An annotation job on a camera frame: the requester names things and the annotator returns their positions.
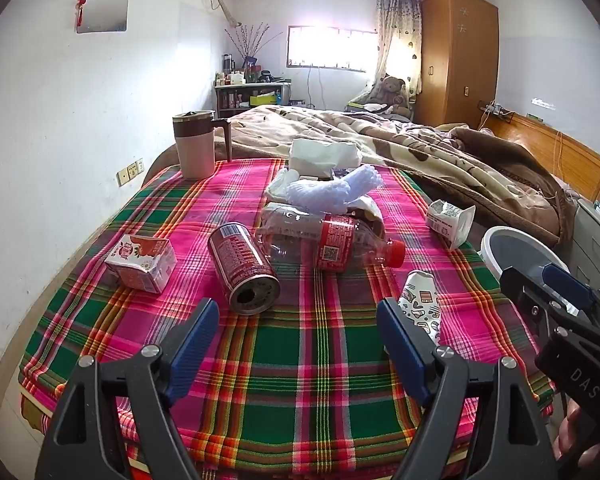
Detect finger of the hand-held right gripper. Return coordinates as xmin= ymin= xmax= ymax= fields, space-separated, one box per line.
xmin=540 ymin=262 xmax=600 ymax=333
xmin=499 ymin=266 xmax=588 ymax=333

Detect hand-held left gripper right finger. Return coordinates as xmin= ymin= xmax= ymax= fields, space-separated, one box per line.
xmin=377 ymin=297 xmax=564 ymax=480

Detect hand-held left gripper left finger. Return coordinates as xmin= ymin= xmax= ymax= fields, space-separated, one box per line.
xmin=35 ymin=298 xmax=220 ymax=480

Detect white rimmed trash bin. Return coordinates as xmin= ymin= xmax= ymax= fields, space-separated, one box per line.
xmin=480 ymin=226 xmax=571 ymax=281

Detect person's right hand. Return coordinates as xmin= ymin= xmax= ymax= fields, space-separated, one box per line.
xmin=554 ymin=404 xmax=588 ymax=461

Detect patterned paper cup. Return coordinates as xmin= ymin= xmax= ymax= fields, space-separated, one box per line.
xmin=397 ymin=270 xmax=443 ymax=345

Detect grey bedside cabinet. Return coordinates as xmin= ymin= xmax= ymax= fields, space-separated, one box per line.
xmin=562 ymin=197 xmax=600 ymax=293

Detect red drink can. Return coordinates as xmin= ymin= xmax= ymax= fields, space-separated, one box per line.
xmin=207 ymin=222 xmax=281 ymax=316

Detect red white drink carton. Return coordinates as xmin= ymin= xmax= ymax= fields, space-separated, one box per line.
xmin=104 ymin=234 xmax=178 ymax=294

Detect pink green plaid cloth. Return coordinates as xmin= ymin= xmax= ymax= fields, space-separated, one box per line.
xmin=19 ymin=157 xmax=556 ymax=480

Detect crushed white milk carton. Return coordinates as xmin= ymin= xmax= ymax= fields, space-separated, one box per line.
xmin=426 ymin=199 xmax=477 ymax=251

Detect clear bottle with red label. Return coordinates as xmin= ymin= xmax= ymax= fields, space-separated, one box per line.
xmin=255 ymin=204 xmax=406 ymax=273

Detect wooden headboard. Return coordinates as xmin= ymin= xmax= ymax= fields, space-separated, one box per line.
xmin=477 ymin=105 xmax=600 ymax=203

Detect brown patterned blanket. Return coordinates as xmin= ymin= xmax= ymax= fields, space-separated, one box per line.
xmin=145 ymin=104 xmax=578 ymax=248

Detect pink mug with brown lid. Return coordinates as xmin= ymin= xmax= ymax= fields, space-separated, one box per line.
xmin=172 ymin=110 xmax=234 ymax=181

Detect white tissue pack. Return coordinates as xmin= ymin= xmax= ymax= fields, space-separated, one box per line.
xmin=288 ymin=138 xmax=364 ymax=179

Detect brown teddy bear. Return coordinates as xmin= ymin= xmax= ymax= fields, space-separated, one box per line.
xmin=367 ymin=75 xmax=412 ymax=117

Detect wooden wardrobe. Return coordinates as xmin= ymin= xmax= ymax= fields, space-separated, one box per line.
xmin=414 ymin=0 xmax=501 ymax=131

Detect cluttered storage shelf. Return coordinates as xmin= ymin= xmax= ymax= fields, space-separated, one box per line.
xmin=214 ymin=80 xmax=295 ymax=117

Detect patterned curtain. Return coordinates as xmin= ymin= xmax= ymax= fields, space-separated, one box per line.
xmin=372 ymin=0 xmax=425 ymax=98

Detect window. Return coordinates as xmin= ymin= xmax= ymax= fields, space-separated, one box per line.
xmin=286 ymin=25 xmax=381 ymax=71

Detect dried branches in vase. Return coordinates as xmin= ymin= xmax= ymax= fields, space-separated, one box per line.
xmin=224 ymin=22 xmax=283 ymax=68

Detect wall socket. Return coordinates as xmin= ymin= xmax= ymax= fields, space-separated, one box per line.
xmin=116 ymin=158 xmax=146 ymax=187

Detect white wall panel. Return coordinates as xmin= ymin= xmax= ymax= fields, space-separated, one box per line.
xmin=75 ymin=0 xmax=132 ymax=35

